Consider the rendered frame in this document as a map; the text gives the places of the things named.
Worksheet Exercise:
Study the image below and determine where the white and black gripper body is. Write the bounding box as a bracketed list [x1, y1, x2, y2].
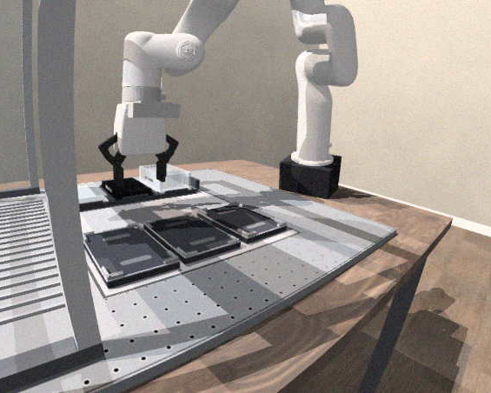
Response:
[114, 102, 166, 156]

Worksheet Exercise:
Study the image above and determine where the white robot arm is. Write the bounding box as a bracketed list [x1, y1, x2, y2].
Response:
[122, 0, 358, 166]

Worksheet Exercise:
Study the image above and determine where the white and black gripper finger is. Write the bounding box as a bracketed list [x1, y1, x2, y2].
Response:
[156, 134, 179, 182]
[98, 133, 126, 188]

